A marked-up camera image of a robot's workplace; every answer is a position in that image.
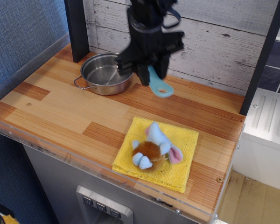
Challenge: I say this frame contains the stainless steel pot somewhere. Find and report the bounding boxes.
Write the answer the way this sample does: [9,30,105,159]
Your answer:
[74,52,133,96]

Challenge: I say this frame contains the blue and brown plush toy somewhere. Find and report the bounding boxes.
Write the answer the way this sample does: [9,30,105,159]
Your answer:
[132,122,183,172]

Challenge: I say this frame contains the black left vertical post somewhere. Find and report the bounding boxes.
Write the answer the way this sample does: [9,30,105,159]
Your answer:
[64,0,90,63]

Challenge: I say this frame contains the yellow folded cloth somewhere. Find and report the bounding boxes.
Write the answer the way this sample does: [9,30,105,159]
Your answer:
[112,117,199,193]

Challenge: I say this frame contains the yellow object at bottom left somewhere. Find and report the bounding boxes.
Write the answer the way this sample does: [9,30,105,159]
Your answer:
[1,215,19,224]

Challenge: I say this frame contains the white ribbed cabinet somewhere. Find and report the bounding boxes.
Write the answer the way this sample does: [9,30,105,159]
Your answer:
[232,88,280,189]

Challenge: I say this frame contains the black vertical post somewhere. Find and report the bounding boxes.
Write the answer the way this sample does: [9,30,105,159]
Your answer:
[239,0,280,116]
[64,0,90,63]

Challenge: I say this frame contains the silver dispenser panel with buttons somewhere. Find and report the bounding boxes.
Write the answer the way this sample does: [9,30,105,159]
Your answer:
[76,185,134,224]

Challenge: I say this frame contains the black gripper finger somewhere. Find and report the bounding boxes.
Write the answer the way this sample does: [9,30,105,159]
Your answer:
[153,54,170,80]
[134,63,150,86]

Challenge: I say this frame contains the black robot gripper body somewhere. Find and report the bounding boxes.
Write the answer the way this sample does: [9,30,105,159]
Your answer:
[115,10,184,75]

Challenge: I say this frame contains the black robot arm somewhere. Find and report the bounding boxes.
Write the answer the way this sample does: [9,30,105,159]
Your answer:
[115,0,184,85]

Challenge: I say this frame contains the black right vertical post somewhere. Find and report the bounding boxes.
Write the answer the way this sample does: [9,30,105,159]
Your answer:
[239,0,280,116]

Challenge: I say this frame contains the light blue dish brush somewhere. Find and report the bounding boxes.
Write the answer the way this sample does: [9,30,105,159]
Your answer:
[147,65,174,98]

